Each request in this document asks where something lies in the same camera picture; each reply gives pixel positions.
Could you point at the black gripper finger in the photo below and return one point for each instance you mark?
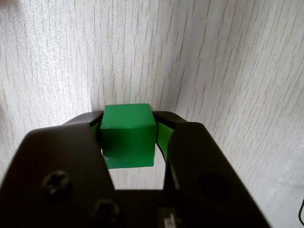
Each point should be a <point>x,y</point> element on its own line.
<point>59,161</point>
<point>202,161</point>

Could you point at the green wooden cube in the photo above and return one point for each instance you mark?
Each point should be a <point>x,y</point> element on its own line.
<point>128,137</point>

